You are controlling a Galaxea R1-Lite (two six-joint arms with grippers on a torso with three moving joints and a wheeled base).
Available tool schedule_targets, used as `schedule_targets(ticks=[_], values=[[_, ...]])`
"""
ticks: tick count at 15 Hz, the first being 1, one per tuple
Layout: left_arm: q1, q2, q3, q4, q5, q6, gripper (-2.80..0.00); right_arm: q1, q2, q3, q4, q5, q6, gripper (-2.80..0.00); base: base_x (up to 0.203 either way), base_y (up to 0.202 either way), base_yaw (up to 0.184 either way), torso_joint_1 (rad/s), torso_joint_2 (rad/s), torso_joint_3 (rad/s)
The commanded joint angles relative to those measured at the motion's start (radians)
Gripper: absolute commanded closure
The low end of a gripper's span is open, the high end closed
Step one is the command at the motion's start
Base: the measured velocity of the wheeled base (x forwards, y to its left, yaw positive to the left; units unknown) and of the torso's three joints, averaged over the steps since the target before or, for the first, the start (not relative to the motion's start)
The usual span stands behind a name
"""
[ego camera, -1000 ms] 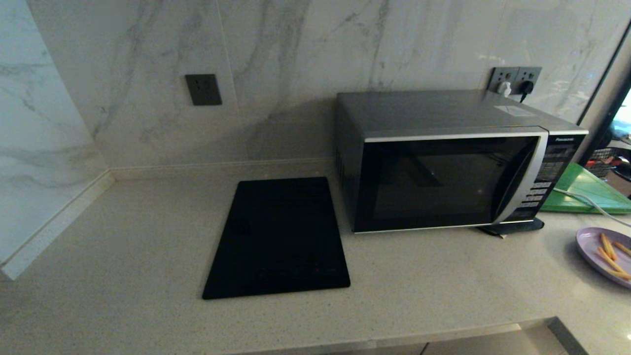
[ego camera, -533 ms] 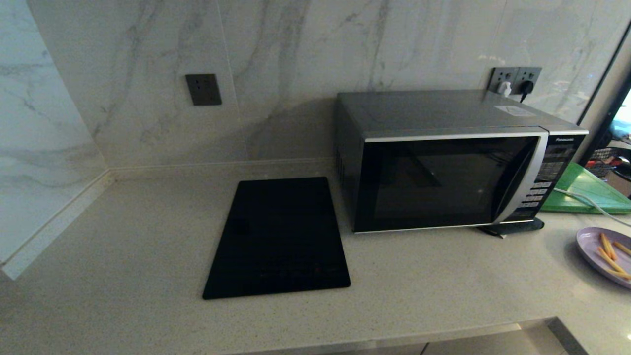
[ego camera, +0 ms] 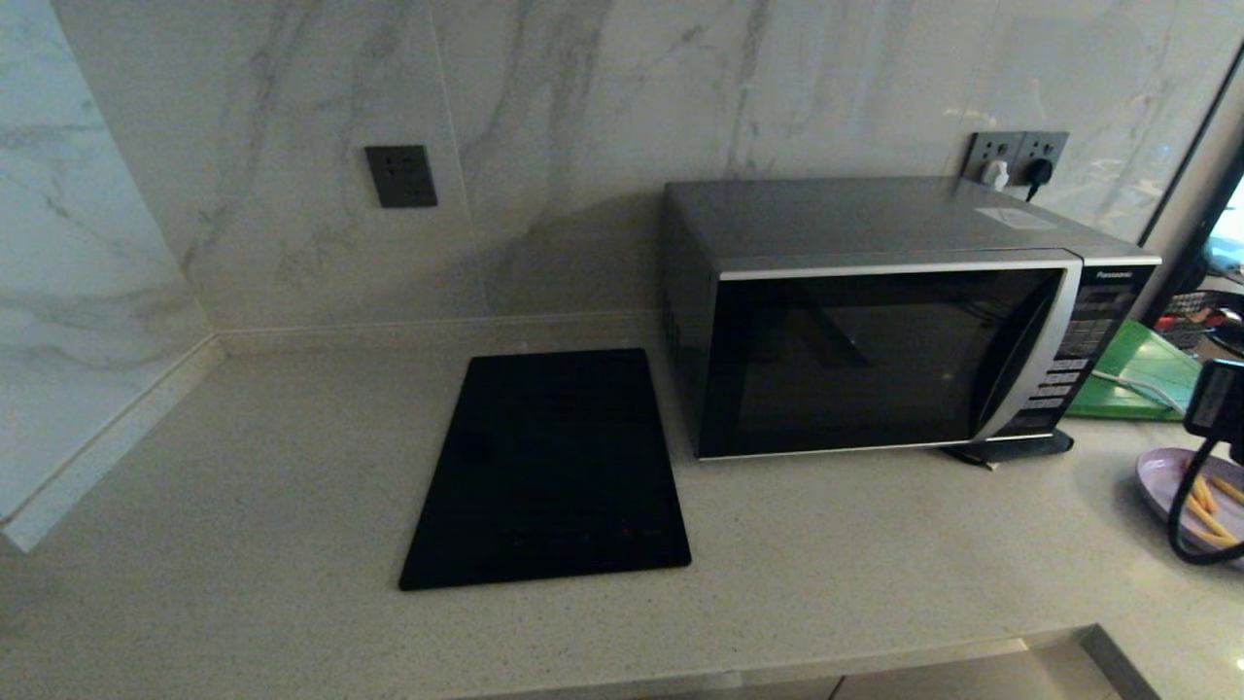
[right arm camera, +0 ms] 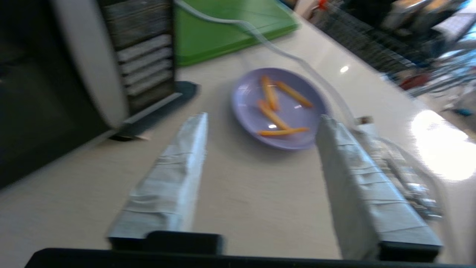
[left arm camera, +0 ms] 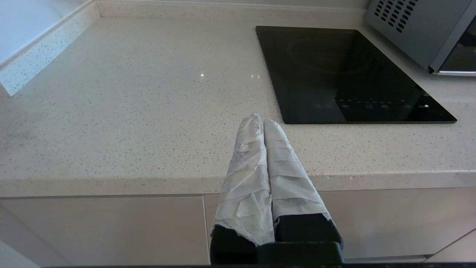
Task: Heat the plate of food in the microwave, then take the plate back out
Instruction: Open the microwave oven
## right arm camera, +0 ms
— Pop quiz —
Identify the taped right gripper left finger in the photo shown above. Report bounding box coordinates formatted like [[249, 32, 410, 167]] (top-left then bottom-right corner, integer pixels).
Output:
[[107, 112, 223, 255]]

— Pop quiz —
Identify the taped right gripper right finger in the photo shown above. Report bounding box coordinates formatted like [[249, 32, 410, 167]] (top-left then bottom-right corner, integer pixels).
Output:
[[315, 114, 444, 262]]

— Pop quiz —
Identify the purple plate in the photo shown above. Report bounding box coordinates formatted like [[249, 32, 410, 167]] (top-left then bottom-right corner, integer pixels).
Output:
[[231, 67, 331, 151]]

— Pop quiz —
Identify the silver black microwave oven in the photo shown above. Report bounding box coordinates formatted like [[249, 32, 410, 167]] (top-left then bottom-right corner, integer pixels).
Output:
[[0, 0, 201, 190]]

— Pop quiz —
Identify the green cutting board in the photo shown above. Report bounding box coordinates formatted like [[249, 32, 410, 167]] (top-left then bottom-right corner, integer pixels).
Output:
[[174, 0, 300, 67]]

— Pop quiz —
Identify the metal shopping cart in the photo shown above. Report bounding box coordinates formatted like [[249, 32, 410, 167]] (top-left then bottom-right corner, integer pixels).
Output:
[[312, 0, 422, 73]]

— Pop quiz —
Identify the white metal cart frame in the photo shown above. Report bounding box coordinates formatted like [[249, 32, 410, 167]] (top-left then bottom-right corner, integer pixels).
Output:
[[400, 45, 476, 99]]

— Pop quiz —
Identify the white power cable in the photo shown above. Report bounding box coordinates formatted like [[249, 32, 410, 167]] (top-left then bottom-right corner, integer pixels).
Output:
[[175, 0, 372, 131]]

